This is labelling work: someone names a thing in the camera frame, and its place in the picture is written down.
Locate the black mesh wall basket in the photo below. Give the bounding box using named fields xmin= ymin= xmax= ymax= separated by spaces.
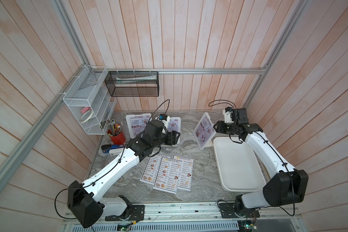
xmin=104 ymin=71 xmax=160 ymax=97

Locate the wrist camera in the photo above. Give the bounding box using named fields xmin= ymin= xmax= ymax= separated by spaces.
xmin=158 ymin=114 xmax=170 ymax=134
xmin=222 ymin=107 xmax=235 ymax=124

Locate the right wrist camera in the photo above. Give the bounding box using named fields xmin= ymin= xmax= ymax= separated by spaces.
xmin=222 ymin=107 xmax=235 ymax=124

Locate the old dim sum menu sheet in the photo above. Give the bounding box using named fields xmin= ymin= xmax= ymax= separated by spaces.
xmin=174 ymin=156 xmax=194 ymax=191

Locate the aluminium rail base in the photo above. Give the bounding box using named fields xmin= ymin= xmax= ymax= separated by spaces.
xmin=62 ymin=199 xmax=303 ymax=225

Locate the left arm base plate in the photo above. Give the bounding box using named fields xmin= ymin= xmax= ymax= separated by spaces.
xmin=105 ymin=205 xmax=145 ymax=222

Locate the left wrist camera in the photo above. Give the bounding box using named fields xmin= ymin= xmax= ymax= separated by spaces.
xmin=158 ymin=114 xmax=170 ymax=134

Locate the white plastic tray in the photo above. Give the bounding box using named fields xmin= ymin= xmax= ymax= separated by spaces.
xmin=213 ymin=137 xmax=266 ymax=192

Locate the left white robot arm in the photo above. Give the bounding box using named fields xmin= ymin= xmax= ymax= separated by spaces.
xmin=67 ymin=114 xmax=180 ymax=229

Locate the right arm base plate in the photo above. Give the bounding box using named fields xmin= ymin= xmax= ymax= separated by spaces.
xmin=217 ymin=201 xmax=260 ymax=218

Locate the white wire wall shelf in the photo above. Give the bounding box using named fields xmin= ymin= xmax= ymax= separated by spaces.
xmin=63 ymin=65 xmax=117 ymax=135

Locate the white tape roll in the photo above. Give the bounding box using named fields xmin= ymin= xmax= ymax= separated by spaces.
xmin=79 ymin=109 xmax=94 ymax=124

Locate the red pencil cup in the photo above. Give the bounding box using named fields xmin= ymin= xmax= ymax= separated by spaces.
xmin=106 ymin=120 xmax=126 ymax=145

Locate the blue white stapler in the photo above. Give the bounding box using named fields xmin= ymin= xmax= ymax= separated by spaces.
xmin=101 ymin=145 xmax=125 ymax=155

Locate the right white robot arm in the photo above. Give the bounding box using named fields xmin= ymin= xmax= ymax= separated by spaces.
xmin=213 ymin=107 xmax=308 ymax=217

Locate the pink menu sheet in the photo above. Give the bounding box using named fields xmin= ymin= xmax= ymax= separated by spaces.
xmin=195 ymin=117 xmax=215 ymax=148

